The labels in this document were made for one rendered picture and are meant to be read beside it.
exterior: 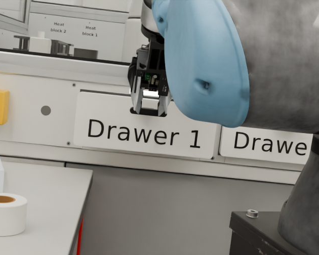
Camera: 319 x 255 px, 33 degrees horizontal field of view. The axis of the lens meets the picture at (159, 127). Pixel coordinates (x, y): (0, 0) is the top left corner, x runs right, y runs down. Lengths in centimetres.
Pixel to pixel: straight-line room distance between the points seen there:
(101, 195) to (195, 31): 85
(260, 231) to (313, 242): 6
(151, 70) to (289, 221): 48
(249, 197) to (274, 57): 86
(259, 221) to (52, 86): 72
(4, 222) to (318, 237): 41
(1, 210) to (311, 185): 40
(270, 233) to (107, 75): 72
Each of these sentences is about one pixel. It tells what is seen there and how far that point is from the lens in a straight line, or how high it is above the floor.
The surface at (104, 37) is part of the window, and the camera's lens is 120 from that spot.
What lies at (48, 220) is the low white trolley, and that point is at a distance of 82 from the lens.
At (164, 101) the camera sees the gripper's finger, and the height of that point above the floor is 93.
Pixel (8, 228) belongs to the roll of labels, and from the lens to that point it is 74.
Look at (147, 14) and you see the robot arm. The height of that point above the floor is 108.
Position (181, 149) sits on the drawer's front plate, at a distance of 113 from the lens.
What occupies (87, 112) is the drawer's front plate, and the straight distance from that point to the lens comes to 112.
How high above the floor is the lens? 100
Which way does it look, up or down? 7 degrees down
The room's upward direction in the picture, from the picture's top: 7 degrees clockwise
